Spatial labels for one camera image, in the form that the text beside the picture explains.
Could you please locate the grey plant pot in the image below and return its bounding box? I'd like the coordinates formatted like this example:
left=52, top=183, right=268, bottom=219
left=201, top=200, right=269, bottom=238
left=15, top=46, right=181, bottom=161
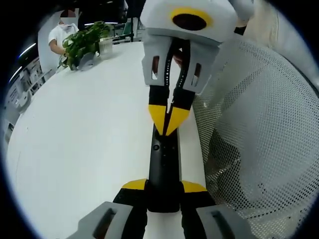
left=74, top=51, right=97, bottom=72

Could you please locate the grey mesh chair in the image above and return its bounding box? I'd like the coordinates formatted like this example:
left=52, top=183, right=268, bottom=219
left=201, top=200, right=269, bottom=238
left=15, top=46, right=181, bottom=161
left=191, top=37, right=319, bottom=239

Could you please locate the person's right hand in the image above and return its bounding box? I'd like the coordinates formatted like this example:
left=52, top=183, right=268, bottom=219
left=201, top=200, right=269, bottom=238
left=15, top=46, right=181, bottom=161
left=173, top=46, right=185, bottom=68

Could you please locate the person's cream clothing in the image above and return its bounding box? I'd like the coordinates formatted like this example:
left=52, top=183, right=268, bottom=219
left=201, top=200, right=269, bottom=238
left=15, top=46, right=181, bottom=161
left=244, top=0, right=284, bottom=50

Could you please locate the white slatted basket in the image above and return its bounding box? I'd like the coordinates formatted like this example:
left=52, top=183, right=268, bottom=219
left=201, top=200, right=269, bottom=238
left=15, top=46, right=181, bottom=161
left=99, top=38, right=114, bottom=60

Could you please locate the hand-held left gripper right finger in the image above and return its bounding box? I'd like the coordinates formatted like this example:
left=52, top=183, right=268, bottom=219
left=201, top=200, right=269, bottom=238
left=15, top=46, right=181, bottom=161
left=179, top=180, right=252, bottom=239

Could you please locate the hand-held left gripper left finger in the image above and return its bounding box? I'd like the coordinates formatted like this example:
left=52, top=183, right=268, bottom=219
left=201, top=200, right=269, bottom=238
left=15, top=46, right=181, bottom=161
left=67, top=178, right=150, bottom=239

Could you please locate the green leafy plant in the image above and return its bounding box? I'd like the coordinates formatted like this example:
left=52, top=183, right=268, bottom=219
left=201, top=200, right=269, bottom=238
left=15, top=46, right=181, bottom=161
left=58, top=21, right=112, bottom=70

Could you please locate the black remote control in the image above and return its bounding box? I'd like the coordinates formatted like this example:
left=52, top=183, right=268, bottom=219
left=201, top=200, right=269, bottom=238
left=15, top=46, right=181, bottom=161
left=147, top=123, right=184, bottom=214

